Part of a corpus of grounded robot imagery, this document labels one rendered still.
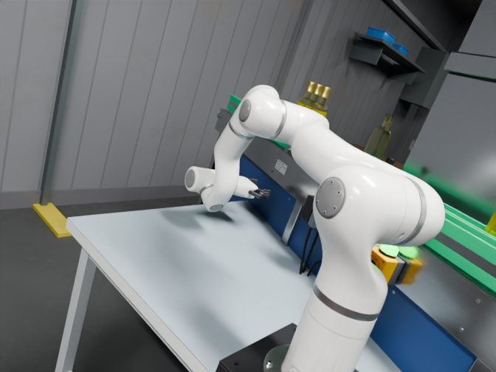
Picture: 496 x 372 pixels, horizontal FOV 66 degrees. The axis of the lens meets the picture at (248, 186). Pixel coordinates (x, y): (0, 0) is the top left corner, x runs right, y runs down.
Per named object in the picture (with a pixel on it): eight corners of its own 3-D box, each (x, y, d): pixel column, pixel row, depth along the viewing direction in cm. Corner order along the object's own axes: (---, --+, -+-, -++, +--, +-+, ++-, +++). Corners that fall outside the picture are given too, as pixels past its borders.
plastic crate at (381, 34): (375, 43, 459) (379, 34, 455) (392, 47, 446) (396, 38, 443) (364, 35, 433) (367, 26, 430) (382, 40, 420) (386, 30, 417)
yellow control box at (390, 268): (393, 286, 97) (406, 262, 95) (373, 286, 94) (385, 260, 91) (375, 270, 103) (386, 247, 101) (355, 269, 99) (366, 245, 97)
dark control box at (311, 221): (331, 232, 120) (342, 208, 117) (311, 229, 116) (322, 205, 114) (317, 219, 127) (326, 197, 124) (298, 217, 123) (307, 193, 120)
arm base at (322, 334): (314, 445, 59) (358, 346, 54) (242, 359, 72) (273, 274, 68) (378, 407, 71) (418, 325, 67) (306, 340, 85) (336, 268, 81)
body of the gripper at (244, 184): (216, 186, 140) (240, 189, 148) (229, 199, 133) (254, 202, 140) (223, 168, 138) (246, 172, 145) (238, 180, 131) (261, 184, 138)
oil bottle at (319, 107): (311, 153, 164) (336, 90, 156) (300, 151, 161) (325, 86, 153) (304, 149, 169) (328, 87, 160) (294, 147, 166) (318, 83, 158)
